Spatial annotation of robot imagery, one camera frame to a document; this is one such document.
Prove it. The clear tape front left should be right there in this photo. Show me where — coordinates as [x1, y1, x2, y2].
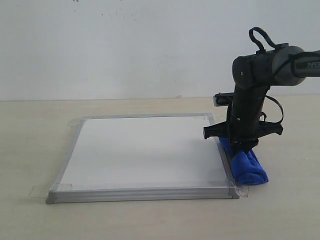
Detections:
[28, 184, 50, 199]

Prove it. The blue microfiber cloth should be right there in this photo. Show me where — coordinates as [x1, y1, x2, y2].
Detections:
[219, 137, 269, 186]

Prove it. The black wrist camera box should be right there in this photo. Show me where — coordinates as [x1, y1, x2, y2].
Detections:
[212, 92, 234, 107]

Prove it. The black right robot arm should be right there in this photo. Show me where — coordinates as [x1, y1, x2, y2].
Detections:
[203, 26, 320, 152]

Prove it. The clear tape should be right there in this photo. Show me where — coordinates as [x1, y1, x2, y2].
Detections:
[68, 118, 85, 127]
[28, 184, 50, 199]
[235, 185, 250, 198]

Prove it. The clear tape front right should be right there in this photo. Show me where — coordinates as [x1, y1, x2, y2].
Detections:
[235, 185, 250, 198]

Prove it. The black camera cable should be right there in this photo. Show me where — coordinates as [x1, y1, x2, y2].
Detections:
[224, 26, 301, 145]

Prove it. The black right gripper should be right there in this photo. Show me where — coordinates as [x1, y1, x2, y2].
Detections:
[203, 92, 284, 150]

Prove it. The clear tape back left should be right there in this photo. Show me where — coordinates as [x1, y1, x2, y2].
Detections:
[68, 118, 85, 127]

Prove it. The white board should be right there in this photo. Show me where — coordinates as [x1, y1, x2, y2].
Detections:
[46, 112, 239, 204]

